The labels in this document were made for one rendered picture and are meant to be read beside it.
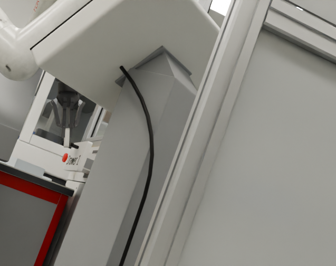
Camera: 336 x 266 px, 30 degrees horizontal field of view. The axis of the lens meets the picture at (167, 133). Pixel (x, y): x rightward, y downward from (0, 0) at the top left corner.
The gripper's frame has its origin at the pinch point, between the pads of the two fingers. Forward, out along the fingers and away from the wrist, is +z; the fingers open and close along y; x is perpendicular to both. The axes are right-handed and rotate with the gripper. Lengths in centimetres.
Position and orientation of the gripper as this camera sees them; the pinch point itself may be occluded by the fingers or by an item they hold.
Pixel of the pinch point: (66, 138)
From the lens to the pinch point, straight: 232.6
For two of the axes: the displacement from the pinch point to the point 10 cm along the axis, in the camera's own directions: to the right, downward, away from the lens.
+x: 3.2, -0.4, -9.5
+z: -0.2, 10.0, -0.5
